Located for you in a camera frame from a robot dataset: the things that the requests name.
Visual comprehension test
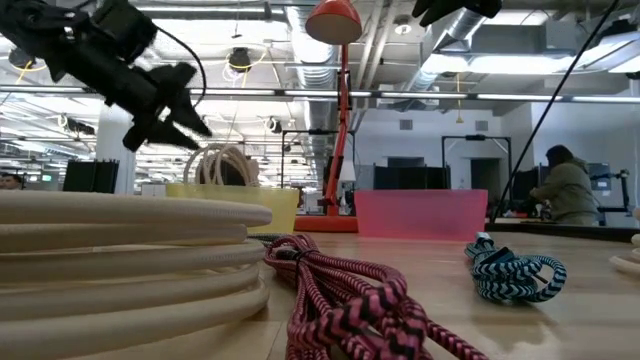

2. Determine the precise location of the black office monitor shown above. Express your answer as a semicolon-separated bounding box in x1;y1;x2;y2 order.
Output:
62;158;120;194

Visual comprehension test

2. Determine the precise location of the yellow plastic bin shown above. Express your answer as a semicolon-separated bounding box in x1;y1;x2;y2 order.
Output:
165;182;300;235

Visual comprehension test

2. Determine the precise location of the white building column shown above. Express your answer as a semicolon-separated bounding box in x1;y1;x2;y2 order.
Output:
95;104;137;195

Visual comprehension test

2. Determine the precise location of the black ceiling cable reel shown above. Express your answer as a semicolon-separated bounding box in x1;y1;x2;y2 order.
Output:
228;46;253;74
8;47;36;70

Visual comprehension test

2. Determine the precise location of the red desk lamp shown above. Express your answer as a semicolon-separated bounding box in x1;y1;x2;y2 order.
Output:
293;0;363;234

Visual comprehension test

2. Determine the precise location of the grey braided USB cable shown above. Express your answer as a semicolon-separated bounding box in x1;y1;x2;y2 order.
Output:
248;232;301;242

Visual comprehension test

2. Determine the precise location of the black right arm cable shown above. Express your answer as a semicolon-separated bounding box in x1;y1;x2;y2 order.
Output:
491;0;621;224

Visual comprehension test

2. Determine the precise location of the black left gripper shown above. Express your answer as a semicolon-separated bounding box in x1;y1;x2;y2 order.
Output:
62;47;214;153

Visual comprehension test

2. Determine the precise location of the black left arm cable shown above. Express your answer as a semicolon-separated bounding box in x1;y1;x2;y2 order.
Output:
154;27;207;109

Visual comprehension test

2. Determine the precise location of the pink-black braided USB cable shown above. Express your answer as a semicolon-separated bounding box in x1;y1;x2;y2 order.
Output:
263;233;489;360

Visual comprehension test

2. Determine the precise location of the cream USB cable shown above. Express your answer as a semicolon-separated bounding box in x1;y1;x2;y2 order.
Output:
609;232;640;276
182;142;261;189
0;189;274;360

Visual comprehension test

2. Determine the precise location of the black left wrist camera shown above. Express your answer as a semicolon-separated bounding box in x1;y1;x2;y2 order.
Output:
92;0;160;64

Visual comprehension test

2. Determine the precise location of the black metal rig frame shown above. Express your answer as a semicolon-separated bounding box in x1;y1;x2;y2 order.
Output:
441;133;512;211

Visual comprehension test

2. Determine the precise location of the teal-black braided USB cable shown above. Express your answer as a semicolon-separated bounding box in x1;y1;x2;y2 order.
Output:
463;231;569;304

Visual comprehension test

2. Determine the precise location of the black office partition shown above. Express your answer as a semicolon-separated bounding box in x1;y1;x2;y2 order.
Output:
373;157;451;191

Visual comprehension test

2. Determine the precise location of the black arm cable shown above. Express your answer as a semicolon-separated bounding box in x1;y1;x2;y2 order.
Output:
154;27;207;109
491;0;621;224

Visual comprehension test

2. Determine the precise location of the pink plastic bin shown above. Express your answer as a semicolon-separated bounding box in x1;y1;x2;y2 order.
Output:
353;188;489;242

